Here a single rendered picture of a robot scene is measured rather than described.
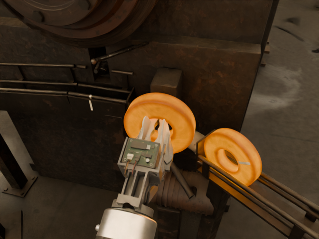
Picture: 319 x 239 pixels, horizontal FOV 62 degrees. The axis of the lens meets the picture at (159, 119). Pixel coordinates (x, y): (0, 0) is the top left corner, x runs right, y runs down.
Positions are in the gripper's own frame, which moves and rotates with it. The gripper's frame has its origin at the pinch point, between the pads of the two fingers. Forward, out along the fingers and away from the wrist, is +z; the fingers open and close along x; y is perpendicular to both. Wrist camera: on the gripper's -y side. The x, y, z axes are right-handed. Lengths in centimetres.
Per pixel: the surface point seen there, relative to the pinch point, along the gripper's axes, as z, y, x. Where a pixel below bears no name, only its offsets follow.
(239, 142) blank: 1.5, -7.0, -17.9
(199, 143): 3.1, -14.4, -9.1
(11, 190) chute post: -9, -86, 83
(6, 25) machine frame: 28, -6, 57
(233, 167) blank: -0.4, -17.2, -18.4
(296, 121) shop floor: 80, -111, -70
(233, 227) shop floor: -1, -87, -31
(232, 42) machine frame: 32.4, -6.5, -13.3
